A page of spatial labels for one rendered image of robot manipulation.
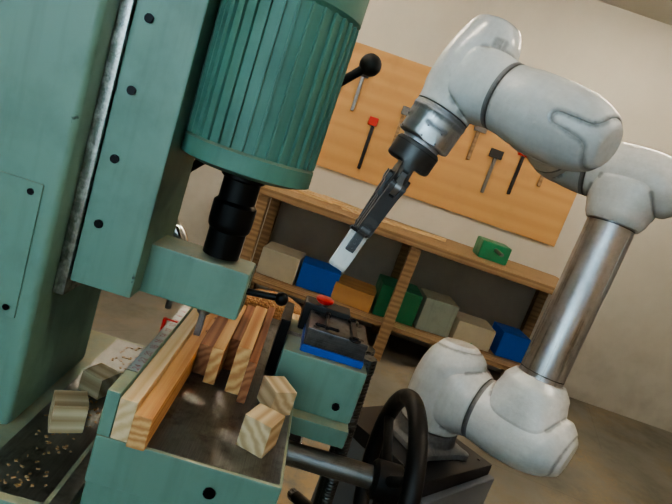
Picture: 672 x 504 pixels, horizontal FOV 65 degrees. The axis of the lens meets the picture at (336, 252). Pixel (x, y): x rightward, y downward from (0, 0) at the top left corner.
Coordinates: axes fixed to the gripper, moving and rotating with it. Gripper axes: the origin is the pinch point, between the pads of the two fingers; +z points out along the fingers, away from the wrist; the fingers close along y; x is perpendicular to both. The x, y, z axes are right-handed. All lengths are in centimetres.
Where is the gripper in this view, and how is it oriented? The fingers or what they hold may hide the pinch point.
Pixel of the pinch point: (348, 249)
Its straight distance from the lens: 86.9
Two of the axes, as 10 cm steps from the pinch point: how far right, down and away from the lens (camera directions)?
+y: 0.1, 2.0, -9.8
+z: -5.6, 8.2, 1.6
